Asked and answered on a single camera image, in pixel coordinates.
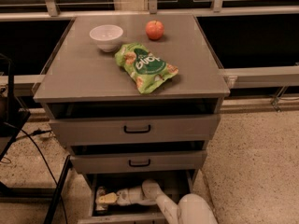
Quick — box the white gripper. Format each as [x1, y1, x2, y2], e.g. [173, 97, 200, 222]
[96, 186, 144, 206]

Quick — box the silver 7up can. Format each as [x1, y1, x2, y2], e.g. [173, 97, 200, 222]
[95, 187, 108, 212]

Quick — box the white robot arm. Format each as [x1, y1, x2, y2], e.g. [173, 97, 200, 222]
[95, 179, 218, 224]

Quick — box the grey bottom drawer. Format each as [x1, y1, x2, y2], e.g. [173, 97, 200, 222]
[78, 171, 195, 224]

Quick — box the grey drawer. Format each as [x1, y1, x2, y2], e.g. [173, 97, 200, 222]
[50, 115, 220, 147]
[78, 171, 195, 224]
[71, 151, 206, 174]

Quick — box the grey drawer cabinet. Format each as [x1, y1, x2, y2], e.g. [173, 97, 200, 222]
[33, 13, 231, 179]

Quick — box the grey middle drawer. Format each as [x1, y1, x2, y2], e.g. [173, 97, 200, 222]
[71, 151, 206, 174]

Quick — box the grey top drawer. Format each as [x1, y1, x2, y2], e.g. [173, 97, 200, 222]
[50, 115, 220, 147]

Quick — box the green snack bag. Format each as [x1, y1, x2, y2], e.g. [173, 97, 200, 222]
[115, 43, 178, 94]

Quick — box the white ceramic bowl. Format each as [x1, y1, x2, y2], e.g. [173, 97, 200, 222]
[90, 24, 123, 52]

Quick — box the red apple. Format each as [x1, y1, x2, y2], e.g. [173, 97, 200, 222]
[146, 21, 164, 40]

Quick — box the metal window railing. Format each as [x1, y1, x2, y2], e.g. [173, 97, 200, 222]
[0, 0, 299, 105]

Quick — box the black stand frame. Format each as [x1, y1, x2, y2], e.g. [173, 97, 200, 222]
[0, 54, 70, 224]

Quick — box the black cable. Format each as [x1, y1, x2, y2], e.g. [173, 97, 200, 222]
[3, 121, 69, 224]

